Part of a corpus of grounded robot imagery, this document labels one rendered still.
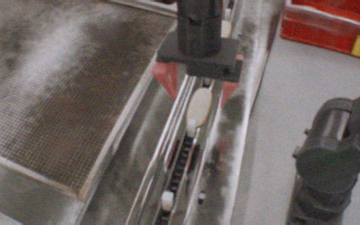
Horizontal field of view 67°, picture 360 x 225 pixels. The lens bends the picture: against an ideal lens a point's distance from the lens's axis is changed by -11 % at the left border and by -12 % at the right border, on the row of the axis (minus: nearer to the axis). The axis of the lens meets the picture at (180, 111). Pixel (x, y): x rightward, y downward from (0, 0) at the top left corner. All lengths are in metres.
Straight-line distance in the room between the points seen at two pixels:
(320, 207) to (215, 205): 0.15
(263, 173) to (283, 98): 0.19
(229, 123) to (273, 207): 0.15
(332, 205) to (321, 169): 0.10
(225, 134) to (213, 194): 0.11
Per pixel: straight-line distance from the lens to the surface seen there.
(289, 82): 0.69
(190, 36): 0.38
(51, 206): 0.41
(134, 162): 0.51
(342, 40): 0.85
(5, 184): 0.45
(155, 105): 0.60
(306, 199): 0.45
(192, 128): 0.50
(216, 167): 0.45
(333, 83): 0.74
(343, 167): 0.36
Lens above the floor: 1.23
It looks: 45 degrees down
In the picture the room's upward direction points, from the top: straight up
